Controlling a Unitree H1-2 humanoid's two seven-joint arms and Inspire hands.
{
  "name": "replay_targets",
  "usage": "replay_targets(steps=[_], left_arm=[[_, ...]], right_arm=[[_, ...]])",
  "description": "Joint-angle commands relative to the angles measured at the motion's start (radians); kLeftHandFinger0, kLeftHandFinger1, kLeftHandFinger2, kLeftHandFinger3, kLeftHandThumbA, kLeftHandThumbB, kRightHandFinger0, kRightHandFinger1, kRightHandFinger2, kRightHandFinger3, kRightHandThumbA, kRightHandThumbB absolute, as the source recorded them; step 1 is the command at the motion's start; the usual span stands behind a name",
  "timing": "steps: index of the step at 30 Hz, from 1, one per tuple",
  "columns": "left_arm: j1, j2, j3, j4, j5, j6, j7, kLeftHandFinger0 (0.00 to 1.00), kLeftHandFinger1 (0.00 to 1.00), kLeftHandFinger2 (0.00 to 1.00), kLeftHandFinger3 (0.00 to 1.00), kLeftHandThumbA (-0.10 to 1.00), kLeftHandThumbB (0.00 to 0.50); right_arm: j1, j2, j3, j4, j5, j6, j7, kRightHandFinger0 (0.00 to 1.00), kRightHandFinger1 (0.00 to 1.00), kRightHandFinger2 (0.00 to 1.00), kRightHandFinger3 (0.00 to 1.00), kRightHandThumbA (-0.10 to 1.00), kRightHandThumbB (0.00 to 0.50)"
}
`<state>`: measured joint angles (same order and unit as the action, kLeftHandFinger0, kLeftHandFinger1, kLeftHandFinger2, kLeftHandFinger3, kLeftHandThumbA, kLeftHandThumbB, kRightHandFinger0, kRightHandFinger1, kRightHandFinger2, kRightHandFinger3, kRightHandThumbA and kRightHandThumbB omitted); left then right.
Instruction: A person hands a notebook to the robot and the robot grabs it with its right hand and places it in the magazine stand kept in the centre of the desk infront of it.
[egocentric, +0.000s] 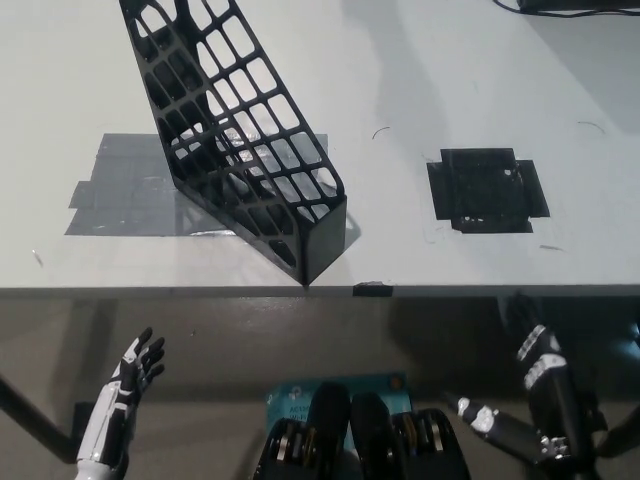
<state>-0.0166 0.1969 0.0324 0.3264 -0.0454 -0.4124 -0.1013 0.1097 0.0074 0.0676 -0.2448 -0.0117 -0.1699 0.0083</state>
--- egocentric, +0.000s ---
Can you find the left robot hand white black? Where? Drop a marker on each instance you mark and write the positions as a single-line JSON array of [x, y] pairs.
[[107, 415]]

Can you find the black lattice magazine stand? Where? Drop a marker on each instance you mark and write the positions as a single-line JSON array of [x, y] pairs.
[[325, 240]]

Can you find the black table leg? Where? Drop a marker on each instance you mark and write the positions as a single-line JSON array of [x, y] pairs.
[[622, 432], [30, 411]]

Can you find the teal cardboard box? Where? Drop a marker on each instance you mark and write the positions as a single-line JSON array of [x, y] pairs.
[[292, 397]]

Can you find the large grey tape patch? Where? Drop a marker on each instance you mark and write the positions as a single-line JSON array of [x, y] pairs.
[[115, 200]]

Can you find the small black tape piece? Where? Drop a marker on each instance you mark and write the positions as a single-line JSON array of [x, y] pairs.
[[372, 288]]

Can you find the black square tape patch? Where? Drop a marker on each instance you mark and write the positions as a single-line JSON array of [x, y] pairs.
[[480, 190]]

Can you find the black flat device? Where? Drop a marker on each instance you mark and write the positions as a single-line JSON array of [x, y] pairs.
[[575, 4]]

